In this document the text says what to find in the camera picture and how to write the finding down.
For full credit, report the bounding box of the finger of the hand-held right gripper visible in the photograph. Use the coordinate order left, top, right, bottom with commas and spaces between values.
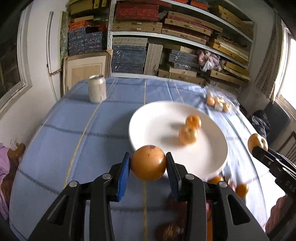
252, 146, 281, 171

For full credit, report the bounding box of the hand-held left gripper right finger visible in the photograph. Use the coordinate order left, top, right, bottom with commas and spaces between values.
165, 152, 270, 241

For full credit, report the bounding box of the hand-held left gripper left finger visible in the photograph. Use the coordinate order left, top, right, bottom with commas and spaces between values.
28, 152, 132, 241

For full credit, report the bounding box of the pale orange dimpled fruit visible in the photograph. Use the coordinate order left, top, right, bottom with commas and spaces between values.
186, 115, 201, 129
247, 133, 269, 153

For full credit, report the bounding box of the smooth yellow round fruit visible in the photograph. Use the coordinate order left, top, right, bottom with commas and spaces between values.
131, 145, 166, 182

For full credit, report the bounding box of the white oval plate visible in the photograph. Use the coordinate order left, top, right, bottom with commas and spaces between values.
129, 101, 228, 180

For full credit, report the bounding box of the person's right hand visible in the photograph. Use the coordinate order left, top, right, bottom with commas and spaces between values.
265, 195, 292, 234

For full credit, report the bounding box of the dark cloth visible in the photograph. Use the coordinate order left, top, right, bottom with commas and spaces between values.
251, 111, 271, 139

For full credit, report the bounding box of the dark chair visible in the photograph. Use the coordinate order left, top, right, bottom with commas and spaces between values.
250, 102, 290, 144

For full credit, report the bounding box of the orange mandarin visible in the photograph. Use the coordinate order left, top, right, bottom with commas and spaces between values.
207, 175, 225, 184
235, 183, 249, 198

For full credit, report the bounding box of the spotted yellow fruit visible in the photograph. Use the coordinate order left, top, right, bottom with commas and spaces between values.
179, 126, 198, 145

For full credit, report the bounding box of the blue checked tablecloth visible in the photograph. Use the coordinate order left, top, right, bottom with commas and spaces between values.
9, 77, 278, 241

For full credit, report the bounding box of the clear plastic fruit package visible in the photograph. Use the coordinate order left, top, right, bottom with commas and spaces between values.
205, 86, 239, 114

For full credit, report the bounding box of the bright window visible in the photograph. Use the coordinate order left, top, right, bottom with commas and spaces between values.
275, 28, 296, 109

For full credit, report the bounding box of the white drink can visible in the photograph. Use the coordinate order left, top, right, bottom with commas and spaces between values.
88, 75, 107, 103

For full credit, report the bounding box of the beige patterned curtain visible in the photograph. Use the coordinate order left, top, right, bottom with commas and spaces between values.
254, 14, 285, 100

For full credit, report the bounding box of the pink cloth bundle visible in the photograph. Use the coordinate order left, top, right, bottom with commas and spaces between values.
196, 49, 225, 72

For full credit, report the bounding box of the brown wooden object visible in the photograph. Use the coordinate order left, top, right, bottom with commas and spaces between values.
7, 143, 26, 209

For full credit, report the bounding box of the wooden framed board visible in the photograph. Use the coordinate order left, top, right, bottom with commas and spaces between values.
63, 50, 113, 93

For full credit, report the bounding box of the grey wooden plank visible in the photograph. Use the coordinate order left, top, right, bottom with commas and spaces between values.
143, 44, 163, 76

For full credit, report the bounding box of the white metal shelf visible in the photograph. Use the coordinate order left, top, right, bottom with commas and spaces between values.
107, 0, 255, 80

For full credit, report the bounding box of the white door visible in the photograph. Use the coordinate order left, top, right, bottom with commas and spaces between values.
46, 11, 61, 102

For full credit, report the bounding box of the white framed window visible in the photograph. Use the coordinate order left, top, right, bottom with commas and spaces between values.
0, 9, 33, 114

